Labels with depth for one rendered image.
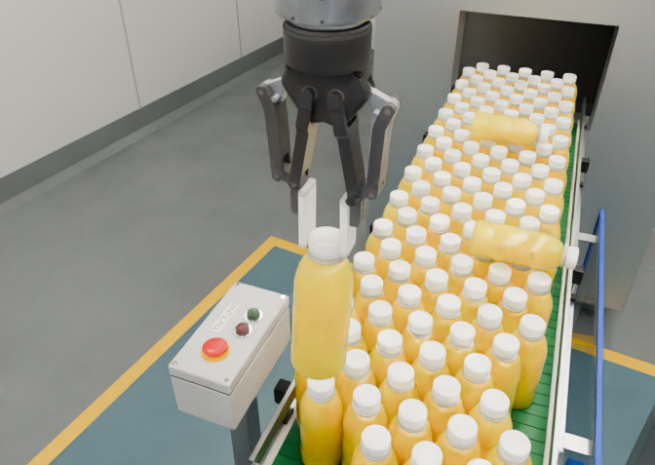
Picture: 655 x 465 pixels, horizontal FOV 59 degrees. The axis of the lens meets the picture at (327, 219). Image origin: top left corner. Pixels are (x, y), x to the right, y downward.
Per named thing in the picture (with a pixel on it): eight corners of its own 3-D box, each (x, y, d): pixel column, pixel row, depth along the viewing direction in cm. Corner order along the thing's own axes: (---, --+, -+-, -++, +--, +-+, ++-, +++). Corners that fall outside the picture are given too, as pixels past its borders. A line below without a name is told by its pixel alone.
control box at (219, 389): (176, 410, 89) (167, 364, 83) (240, 324, 104) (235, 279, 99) (235, 431, 86) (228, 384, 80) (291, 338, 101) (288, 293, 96)
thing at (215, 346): (198, 356, 85) (197, 350, 84) (211, 338, 88) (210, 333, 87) (219, 363, 84) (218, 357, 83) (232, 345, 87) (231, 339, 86)
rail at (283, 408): (250, 471, 86) (248, 459, 85) (460, 88, 209) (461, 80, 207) (254, 473, 86) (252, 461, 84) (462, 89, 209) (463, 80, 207)
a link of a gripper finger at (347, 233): (349, 185, 59) (357, 186, 58) (349, 242, 62) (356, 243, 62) (339, 200, 56) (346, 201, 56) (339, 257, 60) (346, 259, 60)
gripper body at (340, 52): (261, 23, 47) (267, 129, 52) (361, 35, 44) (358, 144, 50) (298, 1, 53) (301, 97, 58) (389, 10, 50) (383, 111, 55)
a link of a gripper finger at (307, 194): (304, 192, 57) (297, 191, 58) (304, 250, 61) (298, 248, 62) (316, 178, 60) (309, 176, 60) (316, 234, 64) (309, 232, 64)
